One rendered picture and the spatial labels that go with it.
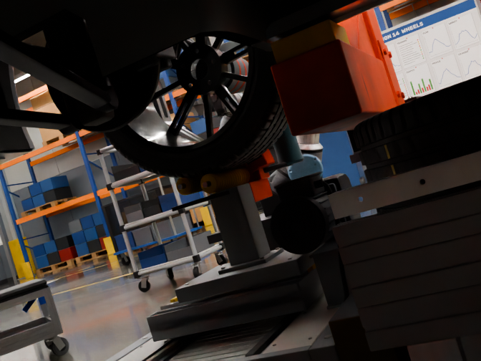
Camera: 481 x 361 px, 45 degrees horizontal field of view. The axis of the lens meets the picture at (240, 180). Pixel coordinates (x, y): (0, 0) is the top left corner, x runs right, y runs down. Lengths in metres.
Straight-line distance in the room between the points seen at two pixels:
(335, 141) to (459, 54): 1.83
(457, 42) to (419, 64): 0.49
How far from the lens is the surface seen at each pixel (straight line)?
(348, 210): 0.98
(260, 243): 1.76
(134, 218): 3.96
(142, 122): 1.89
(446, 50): 7.75
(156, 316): 1.79
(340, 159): 7.75
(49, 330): 2.68
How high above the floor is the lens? 0.44
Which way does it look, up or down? 1 degrees up
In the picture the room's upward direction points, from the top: 17 degrees counter-clockwise
